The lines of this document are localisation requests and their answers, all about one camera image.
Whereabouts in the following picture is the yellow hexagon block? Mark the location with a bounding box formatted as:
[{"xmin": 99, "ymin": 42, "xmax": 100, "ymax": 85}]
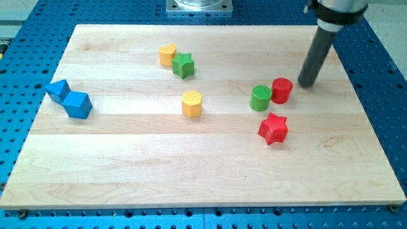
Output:
[{"xmin": 182, "ymin": 90, "xmax": 203, "ymax": 118}]

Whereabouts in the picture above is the yellow heart block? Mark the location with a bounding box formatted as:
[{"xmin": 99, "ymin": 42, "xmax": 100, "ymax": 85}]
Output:
[{"xmin": 158, "ymin": 43, "xmax": 177, "ymax": 67}]

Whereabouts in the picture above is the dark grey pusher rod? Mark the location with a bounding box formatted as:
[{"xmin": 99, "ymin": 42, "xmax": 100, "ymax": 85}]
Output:
[{"xmin": 298, "ymin": 27, "xmax": 338, "ymax": 88}]

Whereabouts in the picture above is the green cylinder block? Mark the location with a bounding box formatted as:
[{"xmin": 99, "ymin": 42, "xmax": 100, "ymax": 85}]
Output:
[{"xmin": 249, "ymin": 85, "xmax": 272, "ymax": 111}]

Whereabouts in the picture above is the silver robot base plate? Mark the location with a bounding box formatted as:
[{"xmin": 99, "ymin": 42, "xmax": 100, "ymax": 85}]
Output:
[{"xmin": 166, "ymin": 0, "xmax": 233, "ymax": 13}]

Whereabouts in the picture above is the green star block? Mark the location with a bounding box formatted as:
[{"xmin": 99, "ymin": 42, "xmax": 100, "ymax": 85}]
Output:
[{"xmin": 172, "ymin": 52, "xmax": 195, "ymax": 79}]

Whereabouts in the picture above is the red star block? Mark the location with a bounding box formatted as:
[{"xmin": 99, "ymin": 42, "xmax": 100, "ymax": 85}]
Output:
[{"xmin": 258, "ymin": 113, "xmax": 289, "ymax": 145}]

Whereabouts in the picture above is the robot arm silver end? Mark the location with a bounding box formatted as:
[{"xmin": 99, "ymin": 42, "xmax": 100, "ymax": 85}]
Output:
[{"xmin": 303, "ymin": 0, "xmax": 368, "ymax": 32}]

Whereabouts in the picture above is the blue cube block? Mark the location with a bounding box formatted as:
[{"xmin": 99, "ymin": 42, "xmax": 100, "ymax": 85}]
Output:
[{"xmin": 62, "ymin": 91, "xmax": 93, "ymax": 119}]

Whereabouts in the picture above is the wooden board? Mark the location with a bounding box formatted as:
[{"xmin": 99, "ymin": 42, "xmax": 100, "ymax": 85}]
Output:
[{"xmin": 1, "ymin": 24, "xmax": 406, "ymax": 210}]

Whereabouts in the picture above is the blue triangle block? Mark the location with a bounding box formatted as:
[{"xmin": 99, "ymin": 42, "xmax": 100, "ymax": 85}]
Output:
[{"xmin": 45, "ymin": 80, "xmax": 71, "ymax": 105}]

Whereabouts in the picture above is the red cylinder block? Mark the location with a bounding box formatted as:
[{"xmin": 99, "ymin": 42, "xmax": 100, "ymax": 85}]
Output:
[{"xmin": 271, "ymin": 78, "xmax": 293, "ymax": 104}]

